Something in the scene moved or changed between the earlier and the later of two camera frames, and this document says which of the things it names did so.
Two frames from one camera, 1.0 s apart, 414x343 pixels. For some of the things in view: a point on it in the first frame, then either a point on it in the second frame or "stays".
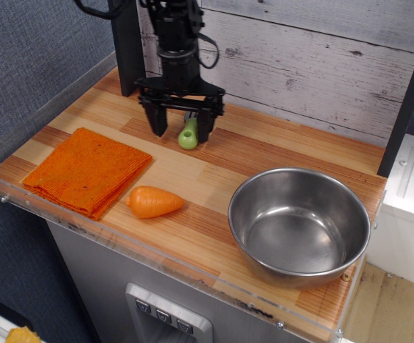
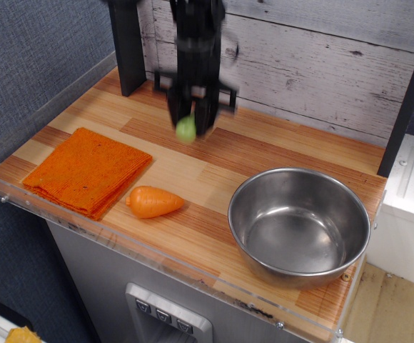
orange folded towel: [84, 171] stays
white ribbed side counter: [402, 241] stays
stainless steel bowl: [298, 228] stays
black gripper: [181, 86] → [198, 63]
